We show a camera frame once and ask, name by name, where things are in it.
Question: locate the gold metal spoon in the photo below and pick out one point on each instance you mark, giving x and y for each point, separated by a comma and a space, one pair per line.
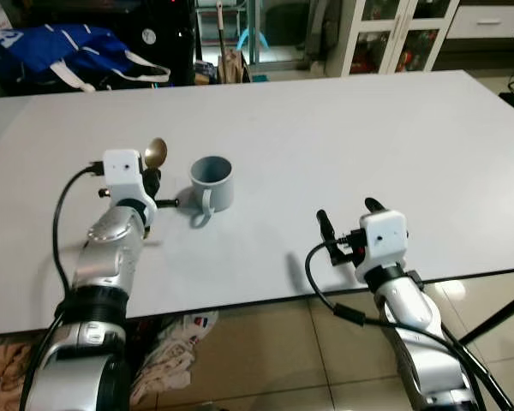
157, 152

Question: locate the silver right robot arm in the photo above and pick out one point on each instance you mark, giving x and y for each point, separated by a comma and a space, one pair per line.
411, 317

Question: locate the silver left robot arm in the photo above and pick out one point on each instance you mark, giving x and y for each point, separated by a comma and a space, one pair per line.
111, 248

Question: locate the grey mug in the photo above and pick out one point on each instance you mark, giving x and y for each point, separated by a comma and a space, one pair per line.
214, 190

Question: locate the white sneaker red blue mark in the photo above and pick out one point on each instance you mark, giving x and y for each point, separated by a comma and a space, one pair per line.
188, 332

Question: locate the brown bag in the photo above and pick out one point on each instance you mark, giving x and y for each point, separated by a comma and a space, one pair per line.
233, 67

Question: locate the black speaker box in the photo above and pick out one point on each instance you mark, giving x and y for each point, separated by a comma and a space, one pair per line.
154, 38

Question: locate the black table leg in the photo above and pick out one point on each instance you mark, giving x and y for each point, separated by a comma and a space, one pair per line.
497, 318

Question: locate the white glass door cabinet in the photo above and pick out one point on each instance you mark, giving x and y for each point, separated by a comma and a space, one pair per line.
400, 34

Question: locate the white drawer unit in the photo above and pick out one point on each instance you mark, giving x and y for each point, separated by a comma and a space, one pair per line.
480, 21

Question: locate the tan cloth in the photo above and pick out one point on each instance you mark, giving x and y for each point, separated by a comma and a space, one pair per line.
0, 364

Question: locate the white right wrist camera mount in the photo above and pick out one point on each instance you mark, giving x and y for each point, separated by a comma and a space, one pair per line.
384, 233

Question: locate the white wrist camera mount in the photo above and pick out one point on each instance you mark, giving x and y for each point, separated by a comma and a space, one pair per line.
384, 233
122, 171

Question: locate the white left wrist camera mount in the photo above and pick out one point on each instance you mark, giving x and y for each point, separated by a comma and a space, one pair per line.
122, 171

